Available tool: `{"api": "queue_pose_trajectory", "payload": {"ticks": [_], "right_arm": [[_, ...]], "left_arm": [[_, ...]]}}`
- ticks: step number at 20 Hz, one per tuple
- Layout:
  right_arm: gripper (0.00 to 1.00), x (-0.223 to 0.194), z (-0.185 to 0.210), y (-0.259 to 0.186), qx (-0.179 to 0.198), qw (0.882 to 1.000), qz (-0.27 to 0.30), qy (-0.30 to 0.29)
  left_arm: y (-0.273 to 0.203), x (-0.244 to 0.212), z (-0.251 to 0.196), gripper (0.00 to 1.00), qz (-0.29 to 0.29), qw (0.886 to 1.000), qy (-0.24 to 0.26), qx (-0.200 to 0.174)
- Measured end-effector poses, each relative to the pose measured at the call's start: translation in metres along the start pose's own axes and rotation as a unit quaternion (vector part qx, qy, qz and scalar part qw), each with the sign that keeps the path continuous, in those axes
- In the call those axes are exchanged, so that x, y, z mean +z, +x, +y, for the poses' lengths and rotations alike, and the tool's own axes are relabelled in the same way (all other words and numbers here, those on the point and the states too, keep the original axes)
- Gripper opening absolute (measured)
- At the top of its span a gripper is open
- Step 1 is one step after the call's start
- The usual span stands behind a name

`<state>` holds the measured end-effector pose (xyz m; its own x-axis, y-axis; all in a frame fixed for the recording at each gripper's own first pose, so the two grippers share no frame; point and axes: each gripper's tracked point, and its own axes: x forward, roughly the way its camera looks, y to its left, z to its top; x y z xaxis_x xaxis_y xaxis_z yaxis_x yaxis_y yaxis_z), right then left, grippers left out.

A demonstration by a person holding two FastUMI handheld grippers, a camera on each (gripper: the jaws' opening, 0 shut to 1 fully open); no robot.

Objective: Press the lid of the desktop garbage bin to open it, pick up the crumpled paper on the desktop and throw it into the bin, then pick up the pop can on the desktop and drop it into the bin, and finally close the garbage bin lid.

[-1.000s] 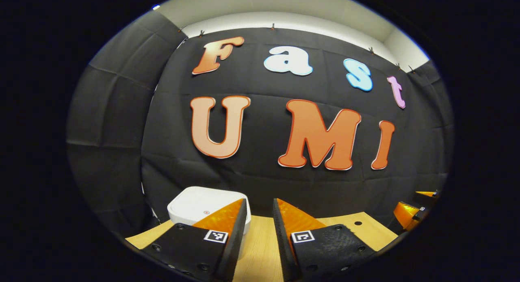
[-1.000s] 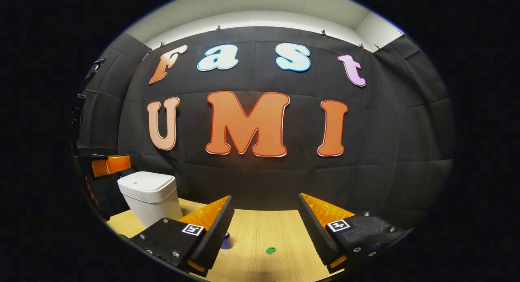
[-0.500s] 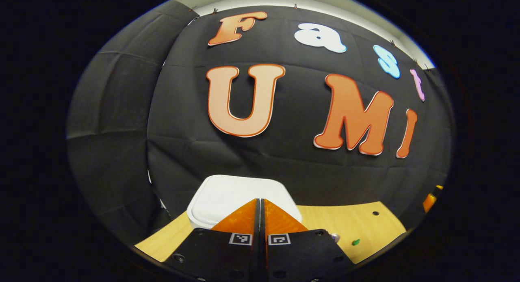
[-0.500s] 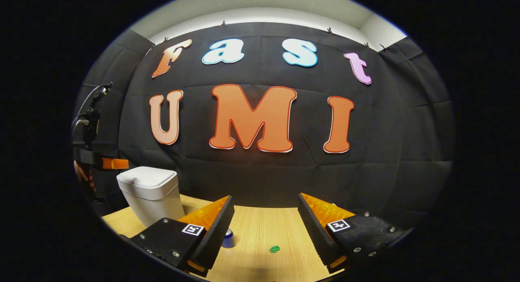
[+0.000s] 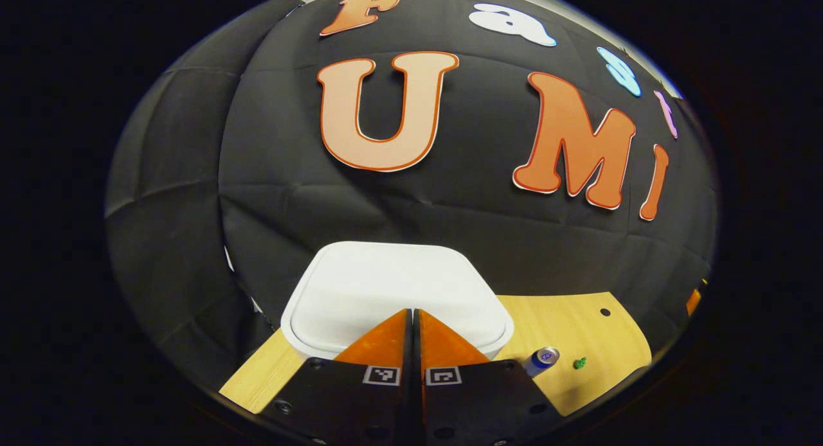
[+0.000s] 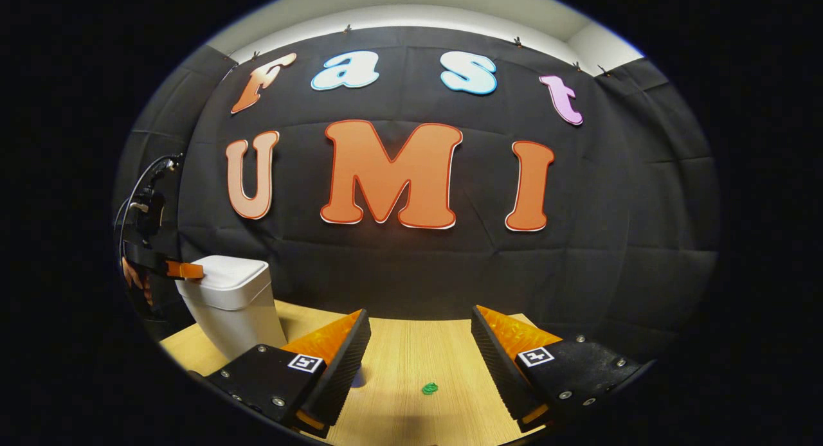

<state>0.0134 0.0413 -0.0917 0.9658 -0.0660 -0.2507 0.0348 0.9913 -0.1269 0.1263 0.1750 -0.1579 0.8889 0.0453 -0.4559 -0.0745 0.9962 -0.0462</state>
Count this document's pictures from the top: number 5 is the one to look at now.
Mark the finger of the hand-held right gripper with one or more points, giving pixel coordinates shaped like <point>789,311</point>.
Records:
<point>693,302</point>

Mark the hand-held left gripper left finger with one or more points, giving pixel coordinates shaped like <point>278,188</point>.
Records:
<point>347,401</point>

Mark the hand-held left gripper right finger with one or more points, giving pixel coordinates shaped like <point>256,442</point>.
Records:
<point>476,407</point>

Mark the blue pop can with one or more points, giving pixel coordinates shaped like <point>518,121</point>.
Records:
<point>539,362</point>

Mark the green paper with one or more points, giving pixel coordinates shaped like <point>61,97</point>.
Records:
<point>580,363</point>

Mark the white desktop garbage bin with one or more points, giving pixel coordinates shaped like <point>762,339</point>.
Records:
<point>392,285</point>

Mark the wooden desktop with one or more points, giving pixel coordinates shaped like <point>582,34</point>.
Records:
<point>578,324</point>

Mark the black backdrop cloth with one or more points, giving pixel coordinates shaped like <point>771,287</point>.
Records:
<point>450,221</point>

